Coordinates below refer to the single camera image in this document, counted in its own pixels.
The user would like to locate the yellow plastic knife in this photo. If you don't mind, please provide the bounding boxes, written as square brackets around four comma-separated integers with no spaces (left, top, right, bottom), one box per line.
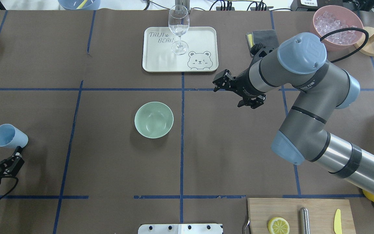
[333,209,343,234]

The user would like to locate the wooden cutting board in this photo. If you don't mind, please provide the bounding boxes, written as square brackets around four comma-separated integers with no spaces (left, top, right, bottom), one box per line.
[247,198,356,234]

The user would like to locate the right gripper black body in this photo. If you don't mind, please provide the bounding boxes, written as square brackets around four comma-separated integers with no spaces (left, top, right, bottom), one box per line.
[231,55,276,98]

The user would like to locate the grey folded cloth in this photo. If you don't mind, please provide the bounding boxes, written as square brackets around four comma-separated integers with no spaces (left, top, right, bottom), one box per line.
[245,29,279,58]

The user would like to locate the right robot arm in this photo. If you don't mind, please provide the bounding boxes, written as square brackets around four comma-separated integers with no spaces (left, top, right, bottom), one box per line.
[213,32,374,195]

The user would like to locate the light blue plastic cup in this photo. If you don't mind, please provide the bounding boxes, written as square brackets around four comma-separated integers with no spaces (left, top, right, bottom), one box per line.
[0,124,29,149]

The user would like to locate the whole yellow lemon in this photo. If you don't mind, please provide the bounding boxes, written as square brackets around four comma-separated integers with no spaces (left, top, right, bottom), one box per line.
[362,189,374,203]

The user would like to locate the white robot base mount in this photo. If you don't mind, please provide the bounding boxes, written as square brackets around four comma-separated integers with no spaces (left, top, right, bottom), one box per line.
[138,223,224,234]

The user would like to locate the white bear tray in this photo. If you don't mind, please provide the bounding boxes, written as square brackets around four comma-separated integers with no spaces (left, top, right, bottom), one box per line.
[142,26,219,72]

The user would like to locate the lemon half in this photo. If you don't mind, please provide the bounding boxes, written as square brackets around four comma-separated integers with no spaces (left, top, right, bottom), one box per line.
[267,217,290,234]

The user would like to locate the clear wine glass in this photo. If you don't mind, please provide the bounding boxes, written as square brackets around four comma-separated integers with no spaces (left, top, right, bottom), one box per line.
[168,5,190,55]

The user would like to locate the pink bowl with ice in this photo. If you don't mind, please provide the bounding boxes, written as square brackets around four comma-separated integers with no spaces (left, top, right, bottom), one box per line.
[310,5,365,52]

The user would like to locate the green bowl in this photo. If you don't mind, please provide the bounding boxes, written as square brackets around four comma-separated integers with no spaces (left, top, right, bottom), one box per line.
[134,102,174,139]

